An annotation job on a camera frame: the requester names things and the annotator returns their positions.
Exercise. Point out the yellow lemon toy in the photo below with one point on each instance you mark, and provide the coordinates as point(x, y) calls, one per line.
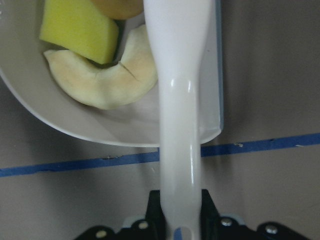
point(119, 9)

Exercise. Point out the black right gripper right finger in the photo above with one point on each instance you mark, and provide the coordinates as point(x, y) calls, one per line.
point(214, 226)

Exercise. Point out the beige plastic dustpan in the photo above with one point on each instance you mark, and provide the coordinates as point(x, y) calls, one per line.
point(25, 72)

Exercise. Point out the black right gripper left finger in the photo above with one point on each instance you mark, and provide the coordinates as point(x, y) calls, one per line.
point(151, 227)

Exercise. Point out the beige hand brush black bristles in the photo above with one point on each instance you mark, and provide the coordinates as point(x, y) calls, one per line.
point(177, 32)

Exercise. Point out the yellow sponge block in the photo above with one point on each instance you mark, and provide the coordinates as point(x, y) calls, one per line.
point(80, 27)

